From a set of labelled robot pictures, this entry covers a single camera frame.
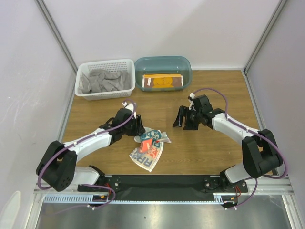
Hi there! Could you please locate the orange white lettered towel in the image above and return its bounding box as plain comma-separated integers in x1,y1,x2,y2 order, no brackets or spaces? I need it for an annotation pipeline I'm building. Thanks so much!
129,127,171,172

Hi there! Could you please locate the yellow brown bear towel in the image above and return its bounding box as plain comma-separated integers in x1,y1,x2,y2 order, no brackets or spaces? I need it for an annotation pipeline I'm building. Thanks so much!
142,74,184,88

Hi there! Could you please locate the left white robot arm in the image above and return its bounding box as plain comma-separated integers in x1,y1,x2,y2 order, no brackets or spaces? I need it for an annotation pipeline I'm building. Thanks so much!
36,103,145,192

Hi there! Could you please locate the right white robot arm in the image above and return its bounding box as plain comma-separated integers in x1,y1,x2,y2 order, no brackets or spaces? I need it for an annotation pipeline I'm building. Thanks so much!
173,94,283,192

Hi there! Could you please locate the teal plastic tub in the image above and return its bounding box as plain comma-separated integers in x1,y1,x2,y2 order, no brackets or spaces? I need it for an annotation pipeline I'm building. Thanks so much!
134,56,193,92

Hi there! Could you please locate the white plastic basket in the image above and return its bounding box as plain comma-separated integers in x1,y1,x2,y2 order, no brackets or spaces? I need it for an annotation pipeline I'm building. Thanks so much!
75,59,135,101

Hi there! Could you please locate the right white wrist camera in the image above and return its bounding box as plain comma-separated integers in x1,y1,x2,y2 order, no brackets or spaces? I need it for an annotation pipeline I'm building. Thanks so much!
188,93,195,110

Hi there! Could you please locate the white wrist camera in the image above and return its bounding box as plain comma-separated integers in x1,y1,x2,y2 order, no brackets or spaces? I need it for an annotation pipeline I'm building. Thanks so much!
188,93,195,110
122,101,137,118

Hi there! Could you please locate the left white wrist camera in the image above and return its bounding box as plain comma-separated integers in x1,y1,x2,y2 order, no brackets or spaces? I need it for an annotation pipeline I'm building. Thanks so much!
122,101,137,118

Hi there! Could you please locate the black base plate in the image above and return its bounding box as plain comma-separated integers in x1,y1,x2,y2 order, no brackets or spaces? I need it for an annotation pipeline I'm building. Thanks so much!
77,174,248,202

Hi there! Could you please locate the aluminium frame rail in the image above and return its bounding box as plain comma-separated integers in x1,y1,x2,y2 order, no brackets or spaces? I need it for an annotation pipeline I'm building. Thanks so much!
36,175,294,208

